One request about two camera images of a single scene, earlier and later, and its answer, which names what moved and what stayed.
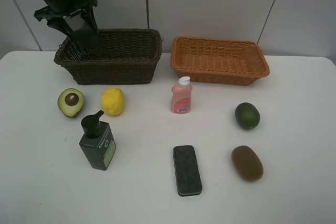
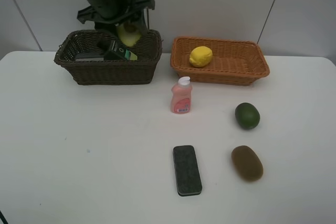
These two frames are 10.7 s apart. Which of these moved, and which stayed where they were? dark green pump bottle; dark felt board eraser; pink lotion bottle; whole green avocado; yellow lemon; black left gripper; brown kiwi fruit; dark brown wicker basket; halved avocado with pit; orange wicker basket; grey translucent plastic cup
Moved: yellow lemon; black left gripper; halved avocado with pit; dark green pump bottle; grey translucent plastic cup
Stayed: dark brown wicker basket; brown kiwi fruit; pink lotion bottle; whole green avocado; orange wicker basket; dark felt board eraser
